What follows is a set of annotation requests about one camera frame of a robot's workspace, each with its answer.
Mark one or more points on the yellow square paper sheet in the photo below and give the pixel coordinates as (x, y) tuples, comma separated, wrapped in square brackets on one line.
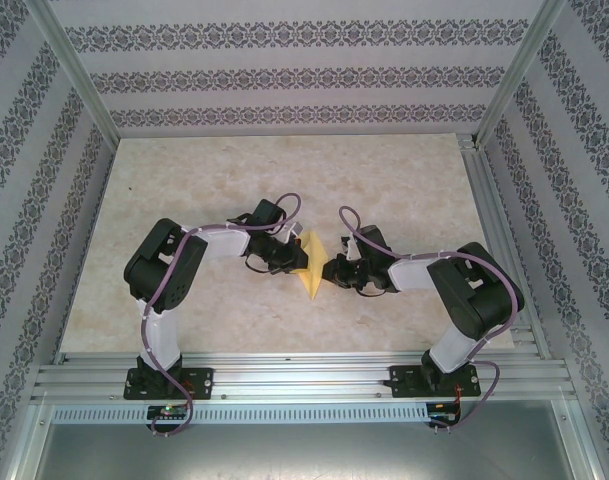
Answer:
[(314, 280)]

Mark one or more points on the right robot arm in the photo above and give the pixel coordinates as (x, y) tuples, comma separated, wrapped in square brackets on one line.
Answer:
[(451, 350)]

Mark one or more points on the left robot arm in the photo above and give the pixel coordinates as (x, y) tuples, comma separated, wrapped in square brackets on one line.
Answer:
[(164, 340)]

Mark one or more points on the grey metal sheet panel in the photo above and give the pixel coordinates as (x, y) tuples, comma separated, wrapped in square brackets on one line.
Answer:
[(304, 455)]

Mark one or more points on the small circuit board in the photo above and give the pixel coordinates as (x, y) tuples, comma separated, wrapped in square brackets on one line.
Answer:
[(166, 411), (441, 415)]

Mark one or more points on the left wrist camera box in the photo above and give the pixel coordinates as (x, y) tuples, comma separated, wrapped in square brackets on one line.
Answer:
[(293, 231)]

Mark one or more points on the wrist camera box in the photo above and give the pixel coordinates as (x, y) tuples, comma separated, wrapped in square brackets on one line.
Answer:
[(293, 231), (352, 247)]

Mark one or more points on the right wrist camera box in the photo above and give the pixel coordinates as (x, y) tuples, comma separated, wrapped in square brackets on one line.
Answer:
[(352, 247)]

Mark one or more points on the aluminium mounting rail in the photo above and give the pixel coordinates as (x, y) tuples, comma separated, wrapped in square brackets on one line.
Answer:
[(304, 375)]

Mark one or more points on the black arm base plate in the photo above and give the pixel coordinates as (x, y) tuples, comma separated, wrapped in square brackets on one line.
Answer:
[(401, 380), (204, 382)]

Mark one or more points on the aluminium side rail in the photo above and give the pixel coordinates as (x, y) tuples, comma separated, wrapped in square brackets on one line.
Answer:
[(489, 200)]

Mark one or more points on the aluminium frame post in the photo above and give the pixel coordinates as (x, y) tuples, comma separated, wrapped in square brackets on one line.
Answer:
[(519, 70), (76, 70)]

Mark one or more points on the aluminium lower frame bar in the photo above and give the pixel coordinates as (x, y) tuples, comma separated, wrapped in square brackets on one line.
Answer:
[(581, 445), (26, 445)]

